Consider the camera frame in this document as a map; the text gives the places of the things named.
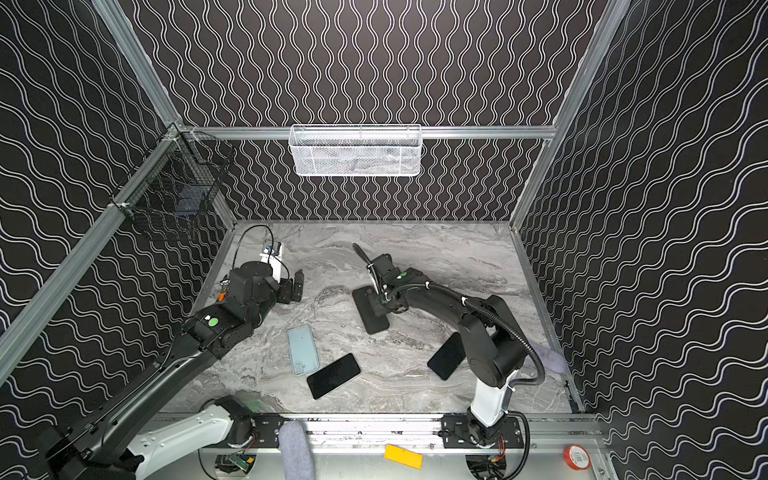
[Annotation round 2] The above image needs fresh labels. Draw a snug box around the blue phone black screen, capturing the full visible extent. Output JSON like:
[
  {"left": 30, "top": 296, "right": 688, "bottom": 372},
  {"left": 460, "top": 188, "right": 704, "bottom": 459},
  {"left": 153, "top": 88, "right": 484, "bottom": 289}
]
[{"left": 427, "top": 332, "right": 466, "bottom": 381}]

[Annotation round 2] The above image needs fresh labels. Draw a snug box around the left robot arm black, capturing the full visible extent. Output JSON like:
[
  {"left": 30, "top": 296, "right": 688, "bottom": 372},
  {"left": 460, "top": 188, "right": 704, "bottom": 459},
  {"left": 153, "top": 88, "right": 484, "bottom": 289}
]
[{"left": 38, "top": 261, "right": 305, "bottom": 479}]

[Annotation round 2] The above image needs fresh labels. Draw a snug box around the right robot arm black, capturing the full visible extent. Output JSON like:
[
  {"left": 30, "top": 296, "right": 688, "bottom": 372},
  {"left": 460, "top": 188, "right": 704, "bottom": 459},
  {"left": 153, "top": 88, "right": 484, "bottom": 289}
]
[{"left": 352, "top": 243, "right": 546, "bottom": 446}]

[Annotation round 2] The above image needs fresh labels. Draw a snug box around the light blue phone case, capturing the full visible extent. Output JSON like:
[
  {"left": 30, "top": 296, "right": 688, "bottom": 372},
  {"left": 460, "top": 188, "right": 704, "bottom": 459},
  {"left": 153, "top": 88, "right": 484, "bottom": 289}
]
[{"left": 287, "top": 325, "right": 320, "bottom": 376}]

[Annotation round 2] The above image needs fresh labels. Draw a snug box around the black phone on table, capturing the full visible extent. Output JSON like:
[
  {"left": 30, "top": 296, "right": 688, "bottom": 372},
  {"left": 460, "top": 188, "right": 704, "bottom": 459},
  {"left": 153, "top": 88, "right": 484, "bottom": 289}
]
[{"left": 307, "top": 353, "right": 361, "bottom": 400}]

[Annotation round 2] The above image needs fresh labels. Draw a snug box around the white mesh basket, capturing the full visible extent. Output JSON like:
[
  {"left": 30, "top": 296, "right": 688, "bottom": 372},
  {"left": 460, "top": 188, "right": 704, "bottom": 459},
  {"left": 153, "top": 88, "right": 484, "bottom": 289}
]
[{"left": 288, "top": 124, "right": 424, "bottom": 177}]

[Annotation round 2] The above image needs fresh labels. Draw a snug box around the yellow card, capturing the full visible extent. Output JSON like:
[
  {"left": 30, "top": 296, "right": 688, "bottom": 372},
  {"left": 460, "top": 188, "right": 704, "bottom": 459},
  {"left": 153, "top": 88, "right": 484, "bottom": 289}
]
[{"left": 384, "top": 445, "right": 423, "bottom": 470}]

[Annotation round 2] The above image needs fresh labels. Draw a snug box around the purple grey cloth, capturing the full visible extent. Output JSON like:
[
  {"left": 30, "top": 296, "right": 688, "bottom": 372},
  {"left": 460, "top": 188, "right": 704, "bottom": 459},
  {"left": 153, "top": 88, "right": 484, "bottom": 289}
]
[{"left": 533, "top": 343, "right": 568, "bottom": 375}]

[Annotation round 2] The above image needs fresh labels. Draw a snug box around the red tape roll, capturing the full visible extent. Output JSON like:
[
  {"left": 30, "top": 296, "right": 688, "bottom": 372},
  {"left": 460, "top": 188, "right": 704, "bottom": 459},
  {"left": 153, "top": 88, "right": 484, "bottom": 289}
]
[{"left": 563, "top": 445, "right": 592, "bottom": 471}]

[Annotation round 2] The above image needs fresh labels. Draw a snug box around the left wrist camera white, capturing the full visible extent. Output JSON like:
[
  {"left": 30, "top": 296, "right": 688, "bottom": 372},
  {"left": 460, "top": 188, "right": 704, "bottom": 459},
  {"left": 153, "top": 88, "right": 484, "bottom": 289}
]
[{"left": 260, "top": 241, "right": 287, "bottom": 282}]

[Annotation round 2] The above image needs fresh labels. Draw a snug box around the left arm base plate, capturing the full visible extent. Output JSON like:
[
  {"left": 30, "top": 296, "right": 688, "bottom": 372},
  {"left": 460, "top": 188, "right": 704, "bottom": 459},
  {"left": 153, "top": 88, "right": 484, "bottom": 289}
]
[{"left": 224, "top": 413, "right": 285, "bottom": 450}]

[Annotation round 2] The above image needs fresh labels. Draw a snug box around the black wire basket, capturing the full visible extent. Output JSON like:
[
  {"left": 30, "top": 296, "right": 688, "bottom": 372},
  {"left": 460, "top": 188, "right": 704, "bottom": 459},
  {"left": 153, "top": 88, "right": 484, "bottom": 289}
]
[{"left": 119, "top": 131, "right": 235, "bottom": 243}]

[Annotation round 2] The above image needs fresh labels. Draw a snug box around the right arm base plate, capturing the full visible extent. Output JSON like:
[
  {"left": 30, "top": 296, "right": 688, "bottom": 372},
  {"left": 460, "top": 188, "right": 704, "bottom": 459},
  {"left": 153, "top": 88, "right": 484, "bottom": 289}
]
[{"left": 437, "top": 413, "right": 525, "bottom": 449}]

